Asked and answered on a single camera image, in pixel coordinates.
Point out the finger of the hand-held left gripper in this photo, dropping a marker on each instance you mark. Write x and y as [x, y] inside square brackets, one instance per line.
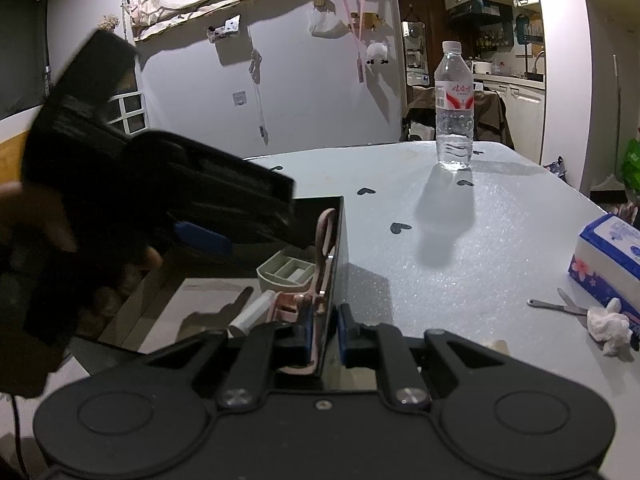
[200, 236]

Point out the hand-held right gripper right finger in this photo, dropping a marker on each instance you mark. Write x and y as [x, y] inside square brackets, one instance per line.
[343, 332]

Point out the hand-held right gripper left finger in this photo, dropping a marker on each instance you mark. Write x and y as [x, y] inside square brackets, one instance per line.
[305, 332]

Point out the black storage box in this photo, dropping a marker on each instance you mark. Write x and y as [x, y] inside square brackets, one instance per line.
[336, 280]

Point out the person's left hand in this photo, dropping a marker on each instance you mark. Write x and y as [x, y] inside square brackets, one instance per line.
[30, 210]

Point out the white tube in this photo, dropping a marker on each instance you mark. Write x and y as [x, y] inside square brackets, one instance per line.
[252, 312]

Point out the white drawer cabinet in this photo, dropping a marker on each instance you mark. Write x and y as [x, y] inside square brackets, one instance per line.
[131, 112]

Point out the beige divided tray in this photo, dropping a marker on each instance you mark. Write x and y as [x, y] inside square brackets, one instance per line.
[282, 272]

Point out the pink scissors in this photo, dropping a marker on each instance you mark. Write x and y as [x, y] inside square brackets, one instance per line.
[325, 240]

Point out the dried flower bunch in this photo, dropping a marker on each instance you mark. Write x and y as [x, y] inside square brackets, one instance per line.
[109, 22]

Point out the small metal scissors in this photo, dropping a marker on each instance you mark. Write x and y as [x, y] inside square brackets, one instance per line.
[555, 306]

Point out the clear water bottle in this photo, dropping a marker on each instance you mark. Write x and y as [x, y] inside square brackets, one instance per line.
[454, 120]

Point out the white plastic bag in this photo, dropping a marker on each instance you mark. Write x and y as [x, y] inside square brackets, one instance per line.
[326, 25]

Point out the pink hanging ribbon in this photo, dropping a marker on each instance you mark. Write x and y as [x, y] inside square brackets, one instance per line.
[357, 45]

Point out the white sheep plush toy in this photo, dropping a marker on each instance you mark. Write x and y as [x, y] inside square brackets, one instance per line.
[377, 51]

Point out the chair with brown clothes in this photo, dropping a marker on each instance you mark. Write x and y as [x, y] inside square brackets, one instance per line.
[492, 115]

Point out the crumpled white tissue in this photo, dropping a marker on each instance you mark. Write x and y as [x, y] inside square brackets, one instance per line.
[610, 327]

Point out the dark blue bag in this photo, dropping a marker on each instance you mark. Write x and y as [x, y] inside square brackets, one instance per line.
[557, 167]

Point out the blue floral tissue pack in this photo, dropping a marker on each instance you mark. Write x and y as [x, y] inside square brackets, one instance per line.
[607, 250]

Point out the white kitchen counter cabinet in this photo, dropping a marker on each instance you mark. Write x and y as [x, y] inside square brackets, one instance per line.
[520, 115]

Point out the white pot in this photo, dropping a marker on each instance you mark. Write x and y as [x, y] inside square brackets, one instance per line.
[481, 67]

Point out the kitchen faucet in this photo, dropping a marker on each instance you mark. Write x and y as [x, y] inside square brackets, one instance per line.
[539, 60]

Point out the green bag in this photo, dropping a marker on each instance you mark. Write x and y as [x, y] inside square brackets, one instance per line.
[632, 162]

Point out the dark kitchen shelf rack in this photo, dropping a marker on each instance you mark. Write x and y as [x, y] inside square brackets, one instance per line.
[482, 25]

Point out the broom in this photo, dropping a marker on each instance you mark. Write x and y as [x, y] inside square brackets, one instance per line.
[617, 125]

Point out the white wall socket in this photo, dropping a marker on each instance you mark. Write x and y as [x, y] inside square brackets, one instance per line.
[240, 98]

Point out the silver wall clip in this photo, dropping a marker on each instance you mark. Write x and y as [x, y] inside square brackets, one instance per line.
[225, 27]

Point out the wooden wall hook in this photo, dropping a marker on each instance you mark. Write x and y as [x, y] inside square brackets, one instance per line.
[374, 21]

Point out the hanging wall organizer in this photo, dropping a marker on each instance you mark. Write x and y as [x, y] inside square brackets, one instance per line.
[415, 45]

